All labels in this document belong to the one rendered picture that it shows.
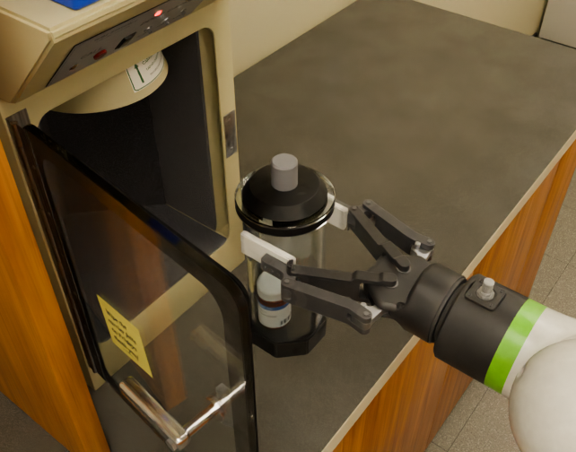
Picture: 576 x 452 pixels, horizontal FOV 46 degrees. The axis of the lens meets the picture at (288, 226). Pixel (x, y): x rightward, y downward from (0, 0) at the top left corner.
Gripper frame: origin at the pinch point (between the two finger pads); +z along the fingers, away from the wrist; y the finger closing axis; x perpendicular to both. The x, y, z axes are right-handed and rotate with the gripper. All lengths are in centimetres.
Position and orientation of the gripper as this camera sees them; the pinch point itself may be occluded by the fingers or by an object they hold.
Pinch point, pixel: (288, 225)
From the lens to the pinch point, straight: 75.1
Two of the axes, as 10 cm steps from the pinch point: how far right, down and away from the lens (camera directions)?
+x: 0.0, 7.3, 6.9
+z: -7.9, -4.2, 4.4
